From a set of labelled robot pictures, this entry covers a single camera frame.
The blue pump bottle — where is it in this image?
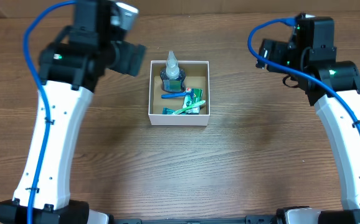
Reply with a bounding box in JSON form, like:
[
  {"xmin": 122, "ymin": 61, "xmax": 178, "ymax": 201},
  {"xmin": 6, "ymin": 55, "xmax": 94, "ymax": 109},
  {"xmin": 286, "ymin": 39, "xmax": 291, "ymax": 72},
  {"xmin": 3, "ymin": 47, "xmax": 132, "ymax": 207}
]
[{"xmin": 159, "ymin": 50, "xmax": 186, "ymax": 93}]

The teal toothpaste tube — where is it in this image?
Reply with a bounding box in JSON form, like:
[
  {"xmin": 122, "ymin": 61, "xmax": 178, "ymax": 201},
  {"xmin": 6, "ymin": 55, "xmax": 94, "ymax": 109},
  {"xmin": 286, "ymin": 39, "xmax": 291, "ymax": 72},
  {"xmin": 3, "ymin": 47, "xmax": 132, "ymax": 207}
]
[{"xmin": 162, "ymin": 107, "xmax": 175, "ymax": 114}]

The blue disposable razor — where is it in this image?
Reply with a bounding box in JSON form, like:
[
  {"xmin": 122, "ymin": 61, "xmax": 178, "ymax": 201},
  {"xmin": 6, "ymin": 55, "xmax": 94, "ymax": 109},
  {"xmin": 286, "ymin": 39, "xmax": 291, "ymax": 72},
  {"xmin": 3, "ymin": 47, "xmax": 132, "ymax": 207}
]
[{"xmin": 161, "ymin": 88, "xmax": 194, "ymax": 99}]

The green soap packet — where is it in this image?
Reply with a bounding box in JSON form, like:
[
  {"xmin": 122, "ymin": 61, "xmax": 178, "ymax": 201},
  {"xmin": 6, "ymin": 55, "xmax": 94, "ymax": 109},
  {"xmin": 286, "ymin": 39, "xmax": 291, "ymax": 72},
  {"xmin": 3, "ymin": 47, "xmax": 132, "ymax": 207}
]
[{"xmin": 182, "ymin": 88, "xmax": 203, "ymax": 114}]

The green white toothbrush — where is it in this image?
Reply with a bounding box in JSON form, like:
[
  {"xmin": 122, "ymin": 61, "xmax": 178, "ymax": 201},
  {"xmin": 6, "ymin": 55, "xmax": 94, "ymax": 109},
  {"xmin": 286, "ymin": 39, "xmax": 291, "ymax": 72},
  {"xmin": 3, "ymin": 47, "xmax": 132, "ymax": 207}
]
[{"xmin": 171, "ymin": 100, "xmax": 206, "ymax": 115}]

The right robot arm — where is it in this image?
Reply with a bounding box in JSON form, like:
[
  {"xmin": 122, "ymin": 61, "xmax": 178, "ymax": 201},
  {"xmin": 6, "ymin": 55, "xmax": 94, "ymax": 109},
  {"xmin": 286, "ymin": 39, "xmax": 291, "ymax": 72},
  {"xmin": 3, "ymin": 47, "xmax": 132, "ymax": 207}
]
[{"xmin": 253, "ymin": 13, "xmax": 360, "ymax": 223}]

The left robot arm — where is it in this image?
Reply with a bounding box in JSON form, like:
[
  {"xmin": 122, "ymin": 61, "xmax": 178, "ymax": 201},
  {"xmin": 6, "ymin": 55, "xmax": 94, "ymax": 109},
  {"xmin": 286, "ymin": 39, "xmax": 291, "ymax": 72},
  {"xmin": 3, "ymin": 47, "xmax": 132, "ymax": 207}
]
[{"xmin": 0, "ymin": 0, "xmax": 146, "ymax": 223}]

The white cardboard box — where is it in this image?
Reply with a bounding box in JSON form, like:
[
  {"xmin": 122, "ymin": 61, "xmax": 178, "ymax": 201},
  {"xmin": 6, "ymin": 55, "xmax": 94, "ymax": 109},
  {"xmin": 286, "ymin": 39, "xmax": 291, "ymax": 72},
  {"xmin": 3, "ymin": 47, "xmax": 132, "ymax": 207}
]
[{"xmin": 148, "ymin": 60, "xmax": 211, "ymax": 126}]

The right blue cable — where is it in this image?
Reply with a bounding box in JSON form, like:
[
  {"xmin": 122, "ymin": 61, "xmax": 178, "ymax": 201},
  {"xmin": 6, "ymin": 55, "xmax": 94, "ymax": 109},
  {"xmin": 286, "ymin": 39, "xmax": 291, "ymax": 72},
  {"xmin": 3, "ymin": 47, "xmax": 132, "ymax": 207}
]
[{"xmin": 247, "ymin": 17, "xmax": 360, "ymax": 190}]

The blue cable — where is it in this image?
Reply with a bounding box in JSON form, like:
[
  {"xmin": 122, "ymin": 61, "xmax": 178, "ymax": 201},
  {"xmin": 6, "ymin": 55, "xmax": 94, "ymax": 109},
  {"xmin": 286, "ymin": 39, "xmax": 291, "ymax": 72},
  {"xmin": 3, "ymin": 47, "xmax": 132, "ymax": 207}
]
[
  {"xmin": 247, "ymin": 17, "xmax": 360, "ymax": 190},
  {"xmin": 22, "ymin": 0, "xmax": 78, "ymax": 224}
]

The left blue cable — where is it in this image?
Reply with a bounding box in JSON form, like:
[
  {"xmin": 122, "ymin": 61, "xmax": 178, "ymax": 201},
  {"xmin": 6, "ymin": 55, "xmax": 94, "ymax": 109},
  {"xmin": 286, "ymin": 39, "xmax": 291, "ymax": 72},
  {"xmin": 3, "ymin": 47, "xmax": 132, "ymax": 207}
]
[{"xmin": 22, "ymin": 0, "xmax": 78, "ymax": 224}]

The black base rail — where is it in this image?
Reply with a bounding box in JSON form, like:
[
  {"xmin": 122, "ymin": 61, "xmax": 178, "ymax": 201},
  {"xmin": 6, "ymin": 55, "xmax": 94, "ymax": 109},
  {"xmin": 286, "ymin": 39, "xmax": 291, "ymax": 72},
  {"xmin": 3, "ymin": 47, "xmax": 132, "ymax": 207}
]
[{"xmin": 105, "ymin": 205, "xmax": 360, "ymax": 224}]

